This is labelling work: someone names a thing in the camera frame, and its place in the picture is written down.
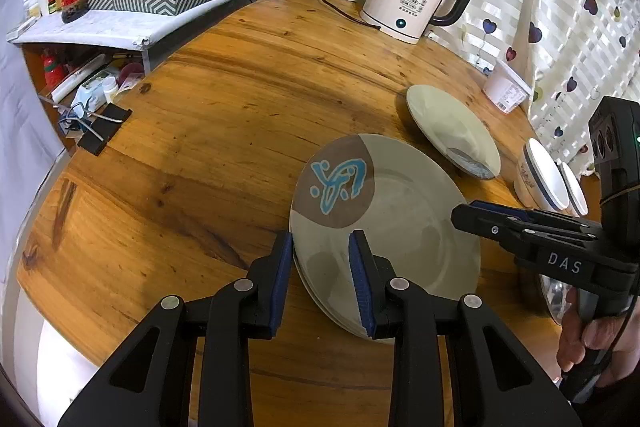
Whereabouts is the heart-print curtain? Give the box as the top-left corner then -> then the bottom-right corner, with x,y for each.
285,0 -> 640,180

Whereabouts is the grey-green printed plate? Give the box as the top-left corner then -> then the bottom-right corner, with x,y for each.
291,252 -> 391,345
406,84 -> 502,180

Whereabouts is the white plastic tub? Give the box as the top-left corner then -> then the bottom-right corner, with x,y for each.
482,57 -> 532,114

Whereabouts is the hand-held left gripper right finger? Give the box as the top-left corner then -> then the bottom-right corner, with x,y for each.
347,229 -> 583,427

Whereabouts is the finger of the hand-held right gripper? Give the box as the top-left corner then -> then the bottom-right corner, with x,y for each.
451,203 -> 601,258
472,201 -> 603,238

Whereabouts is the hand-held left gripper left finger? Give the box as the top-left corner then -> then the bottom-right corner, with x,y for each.
57,231 -> 296,427

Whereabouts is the white bowl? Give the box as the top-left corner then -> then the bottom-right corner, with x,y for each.
514,139 -> 571,212
557,161 -> 590,218

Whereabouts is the steel bowl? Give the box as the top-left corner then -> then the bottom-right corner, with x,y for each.
540,274 -> 593,333

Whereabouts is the large plate with blue motif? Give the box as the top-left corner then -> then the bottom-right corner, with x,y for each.
289,133 -> 482,343

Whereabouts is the white side table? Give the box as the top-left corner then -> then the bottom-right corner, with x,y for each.
7,0 -> 273,72

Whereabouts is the black binder clip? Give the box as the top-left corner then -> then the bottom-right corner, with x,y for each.
76,103 -> 132,156

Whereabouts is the person's right hand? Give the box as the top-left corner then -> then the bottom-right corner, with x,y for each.
556,289 -> 640,388

